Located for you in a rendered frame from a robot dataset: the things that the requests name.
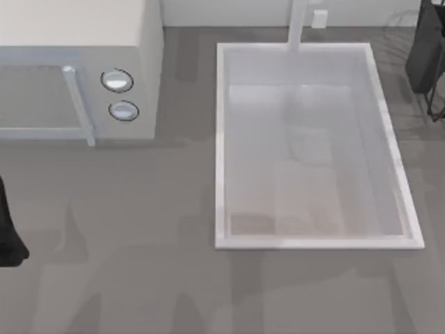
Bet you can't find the pale microwave oven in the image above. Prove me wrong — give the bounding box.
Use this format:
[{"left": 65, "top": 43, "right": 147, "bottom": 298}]
[{"left": 0, "top": 0, "right": 165, "bottom": 148}]

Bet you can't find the microwave door handle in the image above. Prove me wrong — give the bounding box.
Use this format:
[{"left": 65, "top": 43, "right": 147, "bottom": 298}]
[{"left": 61, "top": 65, "right": 97, "bottom": 148}]

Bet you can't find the white sink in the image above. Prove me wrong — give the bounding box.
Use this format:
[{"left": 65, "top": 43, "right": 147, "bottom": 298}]
[{"left": 214, "top": 42, "right": 426, "bottom": 251}]

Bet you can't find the tall white tap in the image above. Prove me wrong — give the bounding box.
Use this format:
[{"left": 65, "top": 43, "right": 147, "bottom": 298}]
[{"left": 286, "top": 0, "right": 307, "bottom": 54}]

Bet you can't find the small silver microwave knob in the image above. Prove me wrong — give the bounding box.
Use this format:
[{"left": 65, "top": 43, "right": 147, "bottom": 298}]
[{"left": 108, "top": 100, "right": 140, "bottom": 122}]

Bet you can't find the white wall socket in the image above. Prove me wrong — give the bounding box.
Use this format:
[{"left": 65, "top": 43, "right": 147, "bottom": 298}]
[{"left": 311, "top": 9, "right": 329, "bottom": 29}]

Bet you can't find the large silver microwave knob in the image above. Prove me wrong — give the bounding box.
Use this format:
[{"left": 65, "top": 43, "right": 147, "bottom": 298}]
[{"left": 99, "top": 67, "right": 135, "bottom": 94}]

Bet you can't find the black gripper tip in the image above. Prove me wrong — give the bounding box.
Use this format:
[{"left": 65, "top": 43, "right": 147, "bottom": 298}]
[{"left": 0, "top": 176, "right": 31, "bottom": 269}]

